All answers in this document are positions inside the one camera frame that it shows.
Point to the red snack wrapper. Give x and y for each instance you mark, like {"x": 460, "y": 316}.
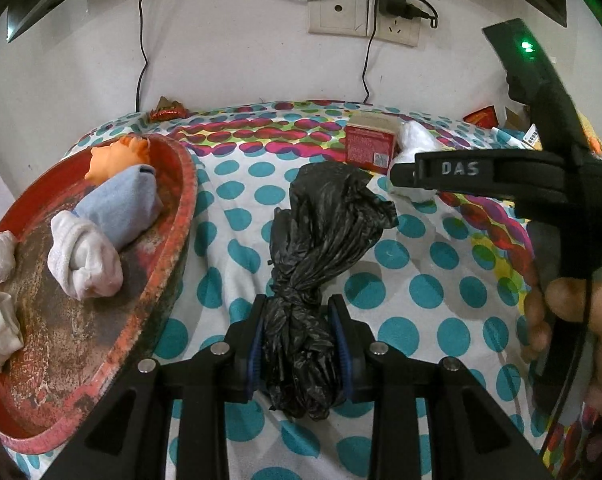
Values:
{"x": 167, "y": 110}

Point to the round red worn tray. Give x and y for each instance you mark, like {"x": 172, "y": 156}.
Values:
{"x": 74, "y": 350}

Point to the person's right hand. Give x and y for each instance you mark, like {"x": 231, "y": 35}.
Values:
{"x": 575, "y": 302}

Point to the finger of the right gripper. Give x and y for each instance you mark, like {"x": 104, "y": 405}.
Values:
{"x": 481, "y": 174}

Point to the orange toy animal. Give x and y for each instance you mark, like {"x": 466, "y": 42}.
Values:
{"x": 109, "y": 160}

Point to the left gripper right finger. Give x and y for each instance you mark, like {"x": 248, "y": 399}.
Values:
{"x": 470, "y": 436}

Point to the light blue sock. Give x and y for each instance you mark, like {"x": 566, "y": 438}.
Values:
{"x": 124, "y": 206}

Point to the black plastic bag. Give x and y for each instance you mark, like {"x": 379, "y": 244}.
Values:
{"x": 333, "y": 220}

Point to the small cardboard box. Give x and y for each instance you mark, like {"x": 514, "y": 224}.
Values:
{"x": 371, "y": 140}

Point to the white sock bundle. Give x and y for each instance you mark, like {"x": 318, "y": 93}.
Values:
{"x": 414, "y": 138}

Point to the white wall socket plate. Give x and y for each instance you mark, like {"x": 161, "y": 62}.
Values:
{"x": 355, "y": 18}

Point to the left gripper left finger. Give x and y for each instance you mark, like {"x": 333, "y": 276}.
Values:
{"x": 127, "y": 433}

